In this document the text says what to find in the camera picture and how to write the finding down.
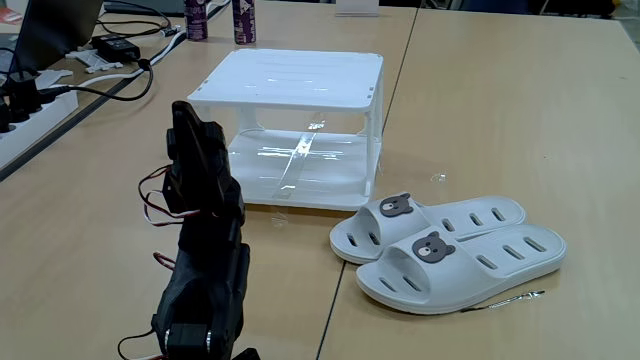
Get white plastic cutout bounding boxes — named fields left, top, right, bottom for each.
left=34, top=68, right=74, bottom=91

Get white two-tier plastic box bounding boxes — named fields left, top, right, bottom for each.
left=187, top=47, right=385, bottom=212

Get white plastic stand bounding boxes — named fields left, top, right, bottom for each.
left=334, top=0, right=381, bottom=18

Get white cable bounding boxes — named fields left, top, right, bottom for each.
left=74, top=29, right=189, bottom=89

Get black plugs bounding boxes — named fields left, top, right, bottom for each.
left=0, top=69, right=57, bottom=134

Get thin metal wire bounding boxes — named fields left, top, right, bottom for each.
left=459, top=289, right=546, bottom=314

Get white power strip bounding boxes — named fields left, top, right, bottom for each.
left=0, top=89, right=80, bottom=171

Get white bear slipper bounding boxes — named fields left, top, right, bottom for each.
left=328, top=192, right=528, bottom=266
left=355, top=223, right=568, bottom=316

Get black power cable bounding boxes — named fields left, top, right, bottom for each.
left=37, top=57, right=155, bottom=103

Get black power adapter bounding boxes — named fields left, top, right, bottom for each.
left=91, top=33, right=142, bottom=64

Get purple drink can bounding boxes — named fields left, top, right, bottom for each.
left=183, top=0, right=209, bottom=42
left=231, top=0, right=257, bottom=46

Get looped black cable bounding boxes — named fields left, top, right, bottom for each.
left=97, top=0, right=174, bottom=39

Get white plastic bracket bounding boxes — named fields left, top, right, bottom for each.
left=64, top=48, right=124, bottom=75

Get dark laptop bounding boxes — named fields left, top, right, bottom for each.
left=8, top=0, right=105, bottom=74

